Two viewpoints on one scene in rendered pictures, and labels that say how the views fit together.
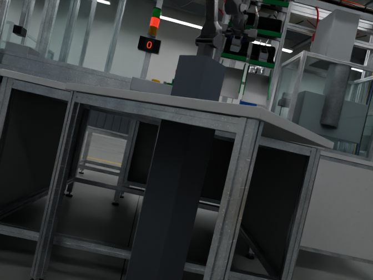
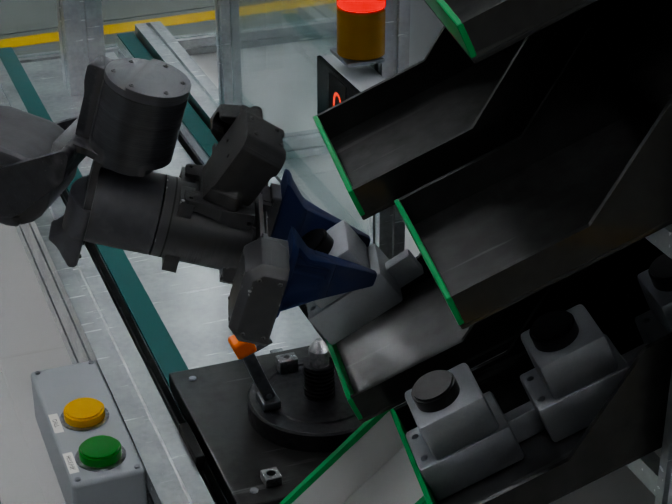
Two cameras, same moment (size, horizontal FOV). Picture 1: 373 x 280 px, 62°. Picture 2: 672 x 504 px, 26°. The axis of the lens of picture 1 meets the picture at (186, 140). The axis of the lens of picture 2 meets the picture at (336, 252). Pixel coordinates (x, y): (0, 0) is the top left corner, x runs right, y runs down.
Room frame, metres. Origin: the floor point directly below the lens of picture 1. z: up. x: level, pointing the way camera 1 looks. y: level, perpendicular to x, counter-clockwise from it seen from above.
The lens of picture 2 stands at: (1.32, -1.01, 1.77)
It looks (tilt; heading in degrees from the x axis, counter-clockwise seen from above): 28 degrees down; 72
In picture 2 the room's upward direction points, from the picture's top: straight up
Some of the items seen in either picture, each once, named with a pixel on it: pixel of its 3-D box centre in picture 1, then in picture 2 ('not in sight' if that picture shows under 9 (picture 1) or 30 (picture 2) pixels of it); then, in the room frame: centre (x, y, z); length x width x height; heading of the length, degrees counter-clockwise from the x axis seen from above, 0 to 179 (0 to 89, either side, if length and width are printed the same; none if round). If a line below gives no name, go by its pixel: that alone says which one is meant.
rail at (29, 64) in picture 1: (115, 84); (106, 350); (1.50, 0.39, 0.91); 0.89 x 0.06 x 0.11; 93
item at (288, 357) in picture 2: not in sight; (286, 363); (1.65, 0.18, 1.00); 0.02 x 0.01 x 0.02; 3
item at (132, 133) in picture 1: (236, 180); not in sight; (3.02, -0.56, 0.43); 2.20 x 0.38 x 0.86; 93
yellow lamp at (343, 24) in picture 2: (152, 31); (361, 29); (1.77, 0.32, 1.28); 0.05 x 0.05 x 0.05
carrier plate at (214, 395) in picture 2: not in sight; (319, 418); (1.66, 0.13, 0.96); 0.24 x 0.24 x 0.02; 3
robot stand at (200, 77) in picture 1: (197, 85); not in sight; (1.25, 0.00, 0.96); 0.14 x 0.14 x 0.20; 51
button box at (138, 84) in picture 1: (154, 88); (87, 442); (1.45, 0.20, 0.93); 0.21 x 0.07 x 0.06; 93
